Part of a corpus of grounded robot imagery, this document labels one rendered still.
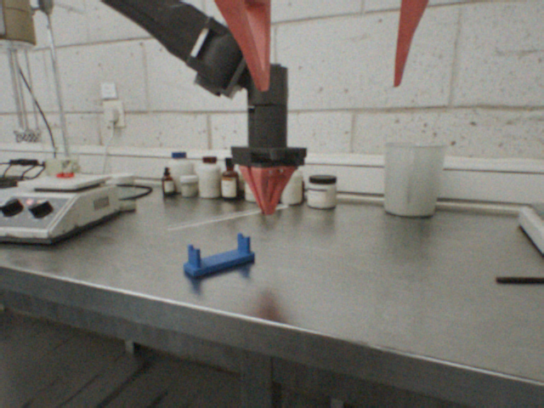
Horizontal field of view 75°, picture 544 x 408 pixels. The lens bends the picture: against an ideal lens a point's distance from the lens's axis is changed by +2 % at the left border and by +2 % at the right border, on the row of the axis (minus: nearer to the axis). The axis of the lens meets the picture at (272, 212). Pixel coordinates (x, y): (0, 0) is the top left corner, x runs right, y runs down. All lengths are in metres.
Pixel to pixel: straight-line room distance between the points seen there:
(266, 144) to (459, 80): 0.60
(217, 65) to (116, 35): 0.89
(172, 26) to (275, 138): 0.18
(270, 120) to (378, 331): 0.29
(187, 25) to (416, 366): 0.44
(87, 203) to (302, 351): 0.51
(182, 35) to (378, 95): 0.60
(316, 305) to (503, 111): 0.72
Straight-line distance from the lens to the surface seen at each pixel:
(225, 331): 0.40
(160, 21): 0.50
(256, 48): 0.28
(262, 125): 0.48
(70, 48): 1.52
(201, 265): 0.48
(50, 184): 0.75
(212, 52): 0.50
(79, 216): 0.72
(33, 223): 0.70
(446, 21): 1.00
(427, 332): 0.38
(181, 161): 1.02
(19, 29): 1.16
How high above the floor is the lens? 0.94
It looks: 14 degrees down
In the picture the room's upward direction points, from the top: straight up
